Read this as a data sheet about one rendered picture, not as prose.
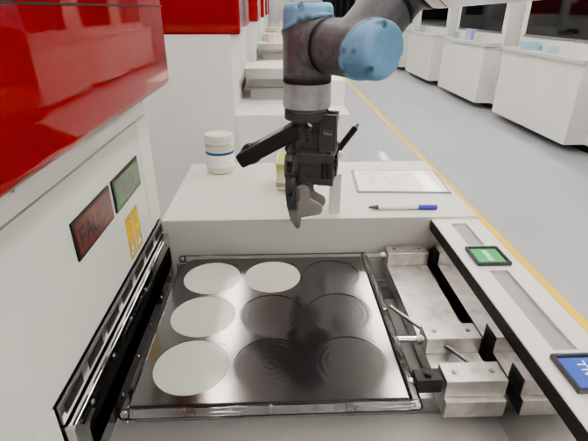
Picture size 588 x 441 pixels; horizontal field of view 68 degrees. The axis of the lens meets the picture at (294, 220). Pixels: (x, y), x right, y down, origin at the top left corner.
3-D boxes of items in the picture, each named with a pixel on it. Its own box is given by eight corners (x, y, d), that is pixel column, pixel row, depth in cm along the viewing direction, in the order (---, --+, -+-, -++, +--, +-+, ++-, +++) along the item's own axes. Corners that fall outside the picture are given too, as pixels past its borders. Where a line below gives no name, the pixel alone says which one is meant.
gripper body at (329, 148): (332, 191, 71) (335, 116, 65) (280, 186, 72) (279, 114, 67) (337, 174, 77) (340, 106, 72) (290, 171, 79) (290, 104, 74)
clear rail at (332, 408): (117, 423, 52) (115, 415, 51) (121, 414, 53) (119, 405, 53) (423, 414, 53) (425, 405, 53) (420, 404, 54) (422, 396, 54)
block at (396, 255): (387, 266, 86) (388, 253, 84) (382, 256, 89) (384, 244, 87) (427, 265, 86) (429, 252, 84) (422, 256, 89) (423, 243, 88)
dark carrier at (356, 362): (129, 409, 53) (129, 405, 53) (183, 262, 84) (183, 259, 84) (408, 401, 54) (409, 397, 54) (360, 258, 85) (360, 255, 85)
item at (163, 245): (78, 486, 49) (59, 428, 45) (165, 274, 89) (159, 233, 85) (94, 485, 50) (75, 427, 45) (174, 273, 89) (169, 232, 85)
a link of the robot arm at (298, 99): (277, 85, 65) (289, 77, 72) (278, 115, 67) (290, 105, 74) (327, 86, 64) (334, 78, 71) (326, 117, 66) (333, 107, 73)
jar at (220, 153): (205, 175, 107) (201, 137, 103) (209, 165, 114) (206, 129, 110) (234, 174, 108) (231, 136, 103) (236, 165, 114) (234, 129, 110)
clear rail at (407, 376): (412, 414, 53) (414, 406, 53) (360, 256, 87) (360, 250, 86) (423, 414, 53) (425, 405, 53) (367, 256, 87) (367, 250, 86)
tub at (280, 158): (275, 191, 98) (275, 162, 95) (278, 179, 105) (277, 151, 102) (308, 192, 98) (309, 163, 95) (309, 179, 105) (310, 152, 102)
